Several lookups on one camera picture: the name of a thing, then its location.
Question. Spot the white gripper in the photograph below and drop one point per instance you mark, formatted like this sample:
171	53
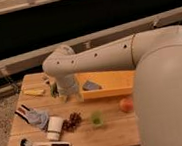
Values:
67	85

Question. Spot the red orange apple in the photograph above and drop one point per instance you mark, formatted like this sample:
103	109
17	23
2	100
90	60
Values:
126	105

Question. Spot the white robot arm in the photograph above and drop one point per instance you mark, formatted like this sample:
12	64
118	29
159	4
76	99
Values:
156	56

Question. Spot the green plastic cup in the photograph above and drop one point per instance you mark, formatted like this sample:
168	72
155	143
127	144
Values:
96	119

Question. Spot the green vegetable toy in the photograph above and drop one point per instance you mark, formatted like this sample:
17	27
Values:
53	89

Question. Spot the blue grey sponge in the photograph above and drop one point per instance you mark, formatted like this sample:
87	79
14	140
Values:
89	86

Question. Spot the dark red grape bunch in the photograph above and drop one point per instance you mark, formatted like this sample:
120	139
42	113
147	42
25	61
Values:
73	122

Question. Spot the small brown white object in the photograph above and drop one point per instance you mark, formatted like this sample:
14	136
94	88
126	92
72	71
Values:
46	79

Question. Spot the yellow banana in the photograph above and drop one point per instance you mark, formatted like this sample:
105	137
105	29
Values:
38	92

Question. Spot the wooden folding table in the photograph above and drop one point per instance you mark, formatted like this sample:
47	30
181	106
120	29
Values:
119	128

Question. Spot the yellow plastic bin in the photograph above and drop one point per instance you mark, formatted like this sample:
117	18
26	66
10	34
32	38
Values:
112	83

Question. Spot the white dish brush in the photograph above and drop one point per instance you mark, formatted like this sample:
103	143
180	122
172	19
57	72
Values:
25	142

